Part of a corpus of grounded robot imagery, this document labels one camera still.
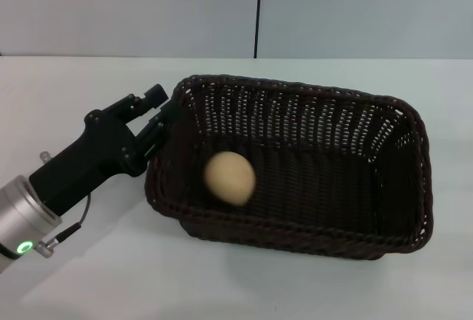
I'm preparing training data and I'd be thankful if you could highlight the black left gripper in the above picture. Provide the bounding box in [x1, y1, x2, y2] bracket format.
[28, 83, 181, 217]

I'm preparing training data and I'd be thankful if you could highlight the round beige bread bun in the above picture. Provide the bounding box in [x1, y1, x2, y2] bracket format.
[204, 151, 256, 207]

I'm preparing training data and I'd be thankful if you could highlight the black woven rectangular basket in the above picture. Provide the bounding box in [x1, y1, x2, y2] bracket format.
[142, 73, 434, 261]

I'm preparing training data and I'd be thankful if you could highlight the thin cable with metal plug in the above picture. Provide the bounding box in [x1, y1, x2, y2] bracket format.
[35, 192, 92, 259]

